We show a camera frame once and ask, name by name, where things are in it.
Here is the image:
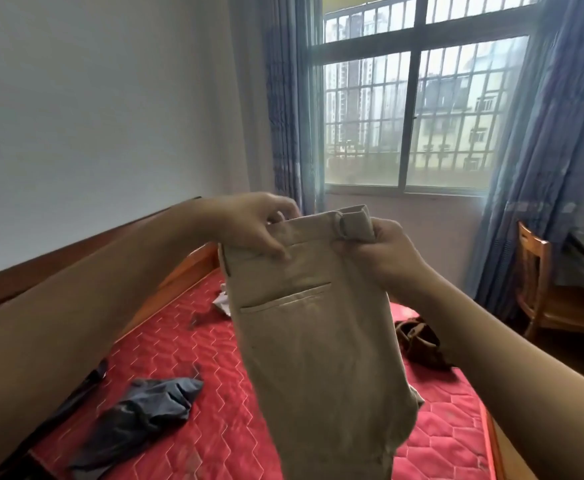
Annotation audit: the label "person's right hand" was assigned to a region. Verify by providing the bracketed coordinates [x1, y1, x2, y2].
[344, 217, 440, 305]

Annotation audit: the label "person's left hand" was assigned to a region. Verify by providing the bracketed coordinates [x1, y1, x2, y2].
[217, 192, 302, 261]

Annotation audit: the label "brown sweater with blue trim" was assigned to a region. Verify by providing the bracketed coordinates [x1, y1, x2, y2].
[394, 317, 454, 371]

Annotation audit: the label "beige shirt clothes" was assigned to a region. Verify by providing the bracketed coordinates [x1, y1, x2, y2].
[217, 204, 426, 480]

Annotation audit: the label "dark grey trousers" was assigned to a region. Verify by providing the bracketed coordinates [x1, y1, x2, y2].
[69, 376, 206, 477]

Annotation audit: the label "person's left forearm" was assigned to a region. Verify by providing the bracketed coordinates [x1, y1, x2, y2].
[0, 197, 233, 480]

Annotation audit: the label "person's right forearm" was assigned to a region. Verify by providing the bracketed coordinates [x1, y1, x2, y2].
[410, 274, 584, 480]

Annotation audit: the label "wooden headboard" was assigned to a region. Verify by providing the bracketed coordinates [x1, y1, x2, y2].
[0, 197, 538, 480]

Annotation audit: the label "blue curtain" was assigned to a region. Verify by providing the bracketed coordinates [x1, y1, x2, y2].
[463, 0, 584, 324]
[261, 0, 326, 217]

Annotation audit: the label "wooden chair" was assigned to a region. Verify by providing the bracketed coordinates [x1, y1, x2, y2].
[514, 220, 584, 347]

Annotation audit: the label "red quilted mattress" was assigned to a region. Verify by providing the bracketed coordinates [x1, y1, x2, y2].
[28, 267, 498, 480]

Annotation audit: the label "black bag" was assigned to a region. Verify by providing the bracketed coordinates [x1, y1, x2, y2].
[0, 358, 111, 480]

